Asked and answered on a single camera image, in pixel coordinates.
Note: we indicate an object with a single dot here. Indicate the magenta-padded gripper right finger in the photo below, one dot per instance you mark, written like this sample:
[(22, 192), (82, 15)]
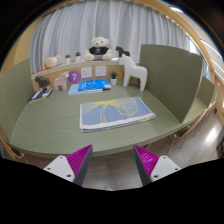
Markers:
[(163, 166)]

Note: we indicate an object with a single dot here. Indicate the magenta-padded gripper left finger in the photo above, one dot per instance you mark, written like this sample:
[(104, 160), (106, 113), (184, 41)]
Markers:
[(60, 166)]

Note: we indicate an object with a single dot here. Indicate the blue towel with yellow print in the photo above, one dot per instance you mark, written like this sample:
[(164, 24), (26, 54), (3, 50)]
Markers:
[(113, 113)]

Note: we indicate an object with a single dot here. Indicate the wooden chair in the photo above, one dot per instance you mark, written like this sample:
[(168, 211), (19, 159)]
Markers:
[(11, 151), (186, 130)]

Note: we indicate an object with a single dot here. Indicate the dark blue book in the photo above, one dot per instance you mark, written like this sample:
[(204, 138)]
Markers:
[(38, 95)]

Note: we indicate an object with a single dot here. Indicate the light blue book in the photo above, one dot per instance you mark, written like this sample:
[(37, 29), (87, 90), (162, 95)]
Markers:
[(73, 90)]

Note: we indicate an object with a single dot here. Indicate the large green partition panel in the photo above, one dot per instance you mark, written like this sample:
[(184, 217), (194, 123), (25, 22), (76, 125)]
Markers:
[(13, 96), (170, 80)]

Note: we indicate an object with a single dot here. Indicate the pink horse figure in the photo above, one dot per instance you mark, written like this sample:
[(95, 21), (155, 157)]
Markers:
[(62, 81)]

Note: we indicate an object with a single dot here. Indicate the dark grey horse figure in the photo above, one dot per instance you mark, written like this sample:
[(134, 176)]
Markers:
[(42, 82)]

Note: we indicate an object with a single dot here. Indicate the purple round number sign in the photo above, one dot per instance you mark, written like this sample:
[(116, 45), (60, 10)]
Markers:
[(74, 77)]

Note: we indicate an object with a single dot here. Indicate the large white horse figure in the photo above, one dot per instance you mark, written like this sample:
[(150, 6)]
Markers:
[(133, 71)]

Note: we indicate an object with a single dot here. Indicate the small potted plant white pot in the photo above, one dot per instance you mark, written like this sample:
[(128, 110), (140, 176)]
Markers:
[(68, 60), (113, 80), (77, 58)]

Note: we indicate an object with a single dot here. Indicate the orange and white plush toy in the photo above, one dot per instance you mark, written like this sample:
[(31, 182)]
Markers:
[(51, 62)]

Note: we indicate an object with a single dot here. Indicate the wooden desk shelf ledge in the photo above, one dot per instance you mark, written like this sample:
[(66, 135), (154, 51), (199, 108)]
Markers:
[(100, 62)]

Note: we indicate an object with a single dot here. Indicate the black horse figure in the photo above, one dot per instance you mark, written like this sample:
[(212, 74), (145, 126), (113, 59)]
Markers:
[(121, 51)]

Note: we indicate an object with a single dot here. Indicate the cream teddy bear black shirt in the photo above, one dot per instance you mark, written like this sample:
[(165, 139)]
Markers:
[(99, 50)]

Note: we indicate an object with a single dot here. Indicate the grey curtain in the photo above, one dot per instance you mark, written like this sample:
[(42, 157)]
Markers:
[(110, 20)]

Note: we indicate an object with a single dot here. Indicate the white wall socket plate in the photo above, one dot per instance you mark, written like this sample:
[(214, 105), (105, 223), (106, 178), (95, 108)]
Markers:
[(100, 71), (86, 72)]

